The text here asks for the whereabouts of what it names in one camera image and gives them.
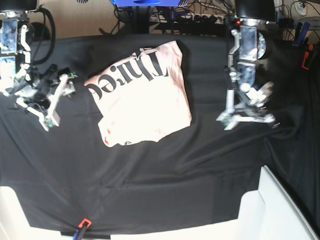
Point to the pale pink T-shirt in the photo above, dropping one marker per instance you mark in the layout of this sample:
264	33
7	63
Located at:
142	97

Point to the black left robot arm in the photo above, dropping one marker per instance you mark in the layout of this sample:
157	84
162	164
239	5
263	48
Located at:
247	93

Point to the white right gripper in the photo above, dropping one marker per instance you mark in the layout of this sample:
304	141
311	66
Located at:
42	100

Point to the black power strip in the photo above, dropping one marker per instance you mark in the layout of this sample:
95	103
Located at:
186	17

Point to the blue plastic base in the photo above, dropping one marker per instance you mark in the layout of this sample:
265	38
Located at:
154	3

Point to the red bracket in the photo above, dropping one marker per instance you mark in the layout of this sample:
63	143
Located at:
307	57

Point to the black table cloth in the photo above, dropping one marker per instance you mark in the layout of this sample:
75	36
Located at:
191	178

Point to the red blue tool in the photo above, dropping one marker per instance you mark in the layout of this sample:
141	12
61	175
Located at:
82	228

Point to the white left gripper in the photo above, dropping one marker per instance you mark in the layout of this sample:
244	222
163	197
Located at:
241	113

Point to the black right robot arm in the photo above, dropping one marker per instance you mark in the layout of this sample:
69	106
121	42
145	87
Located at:
18	66

